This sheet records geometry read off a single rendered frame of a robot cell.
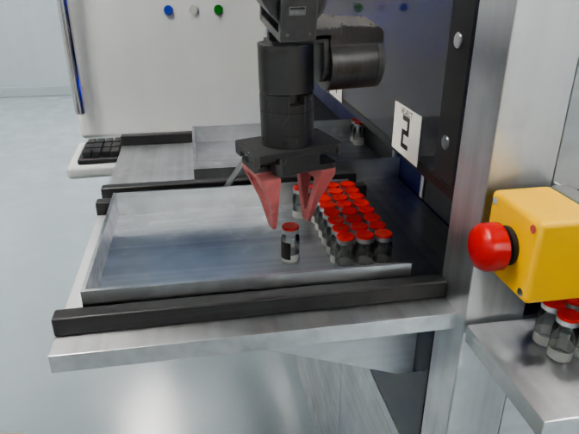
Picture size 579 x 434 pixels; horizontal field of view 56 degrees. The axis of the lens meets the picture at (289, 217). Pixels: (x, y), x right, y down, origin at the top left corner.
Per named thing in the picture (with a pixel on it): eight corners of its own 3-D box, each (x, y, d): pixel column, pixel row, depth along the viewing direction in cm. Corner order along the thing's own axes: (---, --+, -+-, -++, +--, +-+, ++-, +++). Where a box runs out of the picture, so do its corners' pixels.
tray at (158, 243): (346, 200, 83) (348, 178, 81) (408, 291, 60) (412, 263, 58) (116, 215, 78) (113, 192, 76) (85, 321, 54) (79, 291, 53)
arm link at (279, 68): (251, 29, 56) (264, 36, 51) (314, 26, 58) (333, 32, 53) (254, 96, 59) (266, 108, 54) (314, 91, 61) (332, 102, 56)
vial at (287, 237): (297, 254, 67) (297, 223, 65) (301, 263, 65) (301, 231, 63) (280, 256, 66) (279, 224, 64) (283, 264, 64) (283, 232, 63)
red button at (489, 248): (500, 254, 47) (507, 212, 46) (526, 277, 44) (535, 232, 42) (458, 257, 47) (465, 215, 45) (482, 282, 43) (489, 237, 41)
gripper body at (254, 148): (343, 158, 59) (344, 90, 56) (255, 174, 55) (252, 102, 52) (315, 142, 64) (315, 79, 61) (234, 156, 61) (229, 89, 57)
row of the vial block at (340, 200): (336, 210, 79) (338, 181, 77) (374, 273, 63) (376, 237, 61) (321, 211, 78) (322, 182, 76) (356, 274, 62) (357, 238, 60)
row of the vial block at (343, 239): (321, 211, 78) (322, 182, 76) (355, 274, 62) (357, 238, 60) (306, 213, 78) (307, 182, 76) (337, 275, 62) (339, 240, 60)
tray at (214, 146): (355, 134, 115) (356, 118, 114) (398, 176, 92) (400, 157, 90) (193, 143, 110) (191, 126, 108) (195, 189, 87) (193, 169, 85)
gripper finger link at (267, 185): (324, 230, 62) (324, 151, 57) (265, 244, 59) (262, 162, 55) (298, 207, 67) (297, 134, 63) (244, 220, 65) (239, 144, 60)
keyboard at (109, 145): (248, 137, 140) (248, 127, 139) (257, 153, 127) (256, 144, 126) (85, 146, 133) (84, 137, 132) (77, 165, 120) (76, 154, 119)
